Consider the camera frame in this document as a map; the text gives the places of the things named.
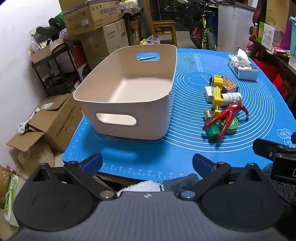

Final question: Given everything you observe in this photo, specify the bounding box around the patterned tissue pack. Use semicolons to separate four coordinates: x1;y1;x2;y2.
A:
228;49;259;81

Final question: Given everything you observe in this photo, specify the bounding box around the yellow plastic toy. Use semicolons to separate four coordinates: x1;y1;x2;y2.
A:
211;75;226;117

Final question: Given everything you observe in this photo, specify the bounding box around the blue silicone baking mat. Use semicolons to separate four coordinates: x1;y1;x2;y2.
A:
62;47;296;181

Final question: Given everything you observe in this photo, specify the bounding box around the wooden chair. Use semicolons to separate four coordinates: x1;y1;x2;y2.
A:
143;0;177;47

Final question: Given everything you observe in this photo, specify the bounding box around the white charger block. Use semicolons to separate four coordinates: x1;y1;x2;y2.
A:
204;86;218;102

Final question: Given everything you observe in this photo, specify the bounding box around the large plain cardboard box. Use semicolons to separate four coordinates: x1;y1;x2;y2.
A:
80;20;129;62

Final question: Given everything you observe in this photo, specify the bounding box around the green bottle with gold cap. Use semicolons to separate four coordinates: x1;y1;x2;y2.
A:
203;110;222;140

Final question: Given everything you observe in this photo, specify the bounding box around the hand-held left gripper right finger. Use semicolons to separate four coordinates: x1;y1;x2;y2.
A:
176;153;267;201

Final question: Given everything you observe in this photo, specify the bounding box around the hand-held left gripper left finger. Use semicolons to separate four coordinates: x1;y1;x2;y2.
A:
31;152;117;201

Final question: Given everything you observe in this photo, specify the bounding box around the clear plastic bag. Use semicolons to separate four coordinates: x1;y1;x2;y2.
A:
144;36;160;45

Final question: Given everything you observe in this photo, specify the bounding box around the open cardboard box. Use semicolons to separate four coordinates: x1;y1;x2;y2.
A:
6;93;84;153

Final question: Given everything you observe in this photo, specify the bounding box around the dark wooden table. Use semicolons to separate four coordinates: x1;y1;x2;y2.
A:
121;7;144;45

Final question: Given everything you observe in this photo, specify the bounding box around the printed cardboard box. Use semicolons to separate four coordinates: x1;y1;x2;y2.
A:
59;0;122;36

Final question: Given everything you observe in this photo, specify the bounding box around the green round tin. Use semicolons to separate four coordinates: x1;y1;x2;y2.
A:
218;117;238;134

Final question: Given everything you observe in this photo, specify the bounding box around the beige plastic storage bin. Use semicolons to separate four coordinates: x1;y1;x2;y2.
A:
73;44;178;141

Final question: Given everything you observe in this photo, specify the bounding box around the brown sack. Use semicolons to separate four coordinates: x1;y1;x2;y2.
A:
9;139;56;174

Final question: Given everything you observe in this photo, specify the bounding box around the beige tray box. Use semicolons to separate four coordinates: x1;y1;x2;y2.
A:
30;38;65;64

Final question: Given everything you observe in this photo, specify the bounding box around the dark wooden bench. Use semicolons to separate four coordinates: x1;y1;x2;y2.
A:
248;37;296;107

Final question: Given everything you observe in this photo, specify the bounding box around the grey fuzzy clothing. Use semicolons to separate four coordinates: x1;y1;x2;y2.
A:
117;173;201;193

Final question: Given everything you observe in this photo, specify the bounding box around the black and green bicycle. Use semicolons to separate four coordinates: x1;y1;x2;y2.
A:
185;2;219;50

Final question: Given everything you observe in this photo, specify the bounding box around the green printed bag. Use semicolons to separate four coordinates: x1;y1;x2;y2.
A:
3;174;21;226

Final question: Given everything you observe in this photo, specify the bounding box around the teal storage bin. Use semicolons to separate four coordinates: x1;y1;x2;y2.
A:
289;17;296;57

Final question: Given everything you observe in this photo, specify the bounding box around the brown paper bag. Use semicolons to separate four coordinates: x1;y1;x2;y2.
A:
265;0;293;33

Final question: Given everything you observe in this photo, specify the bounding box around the white chest freezer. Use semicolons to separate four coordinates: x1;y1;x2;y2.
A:
217;2;257;53

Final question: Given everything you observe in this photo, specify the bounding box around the black utility cart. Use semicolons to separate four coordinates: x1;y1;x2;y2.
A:
31;43;82;96

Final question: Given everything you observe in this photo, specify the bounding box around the white tube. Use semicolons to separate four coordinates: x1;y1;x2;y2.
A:
221;92;243;102

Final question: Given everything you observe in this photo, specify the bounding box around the brown cork box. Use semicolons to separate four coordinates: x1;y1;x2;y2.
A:
221;77;239;93

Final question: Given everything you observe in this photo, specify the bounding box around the green and white carton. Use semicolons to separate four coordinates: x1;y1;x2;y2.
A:
257;22;275;51

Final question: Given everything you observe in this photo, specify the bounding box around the pink gift bag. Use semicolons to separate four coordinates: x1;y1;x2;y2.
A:
280;19;292;50

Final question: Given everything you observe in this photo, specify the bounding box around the red figure toy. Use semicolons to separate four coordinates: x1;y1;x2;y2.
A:
203;98;250;142

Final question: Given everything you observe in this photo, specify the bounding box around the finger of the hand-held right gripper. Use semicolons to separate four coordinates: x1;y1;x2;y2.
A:
253;138;282;161

